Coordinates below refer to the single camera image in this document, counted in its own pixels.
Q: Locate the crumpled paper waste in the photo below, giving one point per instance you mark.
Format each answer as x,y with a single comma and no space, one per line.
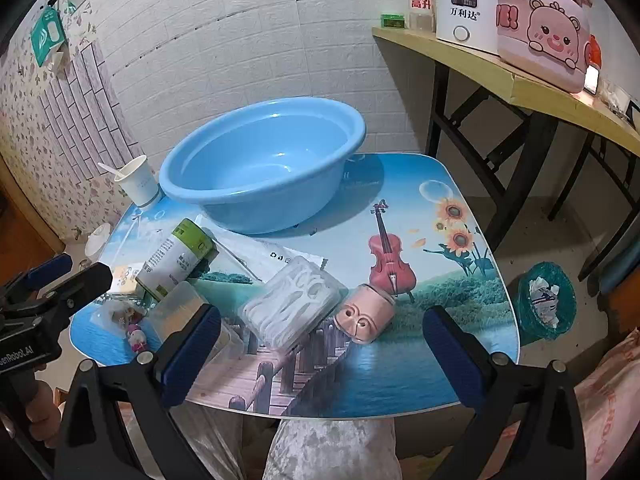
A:
545,300

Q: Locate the white electric kettle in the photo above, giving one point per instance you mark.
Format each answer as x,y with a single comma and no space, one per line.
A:
465,20

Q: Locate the pink cartoon kettle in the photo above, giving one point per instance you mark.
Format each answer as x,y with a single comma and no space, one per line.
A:
540,35

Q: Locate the white paper cup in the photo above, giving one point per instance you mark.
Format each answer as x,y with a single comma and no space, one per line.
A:
140,185

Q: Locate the pink pig-nose toy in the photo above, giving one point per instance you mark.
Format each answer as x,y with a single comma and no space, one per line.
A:
365,312

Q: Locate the person's grey trouser leg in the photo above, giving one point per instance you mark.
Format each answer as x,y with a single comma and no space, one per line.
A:
325,450

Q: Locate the white packet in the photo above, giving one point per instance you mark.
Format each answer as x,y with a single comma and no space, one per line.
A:
250,252

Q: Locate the small pink cat toy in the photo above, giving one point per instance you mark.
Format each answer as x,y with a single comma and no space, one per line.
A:
136,340

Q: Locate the person's left hand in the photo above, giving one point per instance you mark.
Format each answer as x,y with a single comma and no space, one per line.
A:
42,402

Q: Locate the green mesh waste basket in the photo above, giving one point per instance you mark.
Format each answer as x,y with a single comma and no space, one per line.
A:
530,320

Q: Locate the white plastic spoon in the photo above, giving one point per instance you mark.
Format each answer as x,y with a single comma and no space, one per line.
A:
107,167

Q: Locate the clear snack packet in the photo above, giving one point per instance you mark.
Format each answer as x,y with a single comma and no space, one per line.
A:
117,317

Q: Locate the pink printed sack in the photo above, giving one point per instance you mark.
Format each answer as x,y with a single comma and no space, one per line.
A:
615,400

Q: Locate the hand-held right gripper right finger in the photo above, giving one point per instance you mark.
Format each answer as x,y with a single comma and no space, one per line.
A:
447,355

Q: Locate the small yellow box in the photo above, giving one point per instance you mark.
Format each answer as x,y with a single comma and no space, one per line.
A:
122,280

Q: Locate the translucent plastic box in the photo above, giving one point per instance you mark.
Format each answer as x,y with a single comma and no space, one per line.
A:
180,302

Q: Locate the small green box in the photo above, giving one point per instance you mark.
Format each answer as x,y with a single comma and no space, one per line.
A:
393,20

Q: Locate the wooden door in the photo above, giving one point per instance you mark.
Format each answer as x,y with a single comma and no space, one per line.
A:
25,230

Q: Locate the clear plastic bag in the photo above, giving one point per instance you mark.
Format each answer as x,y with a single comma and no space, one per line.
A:
290,300
215,440

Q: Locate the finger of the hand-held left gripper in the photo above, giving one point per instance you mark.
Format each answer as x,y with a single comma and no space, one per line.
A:
50,267
82,282

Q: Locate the picture-printed desktop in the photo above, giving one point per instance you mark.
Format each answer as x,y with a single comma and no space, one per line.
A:
425,240

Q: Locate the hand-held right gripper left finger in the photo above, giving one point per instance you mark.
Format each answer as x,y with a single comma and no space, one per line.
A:
192,355

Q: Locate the green tissue packet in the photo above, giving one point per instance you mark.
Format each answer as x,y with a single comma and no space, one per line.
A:
47,35

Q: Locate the blue plastic basin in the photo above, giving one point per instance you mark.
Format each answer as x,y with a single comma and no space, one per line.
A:
260,160

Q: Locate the green and white canister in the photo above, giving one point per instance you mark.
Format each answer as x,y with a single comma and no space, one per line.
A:
170,260

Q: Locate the small orange object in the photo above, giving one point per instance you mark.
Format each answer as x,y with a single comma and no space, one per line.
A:
594,52

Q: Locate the yellow wooden side table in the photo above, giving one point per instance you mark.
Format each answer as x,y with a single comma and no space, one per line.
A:
475,67

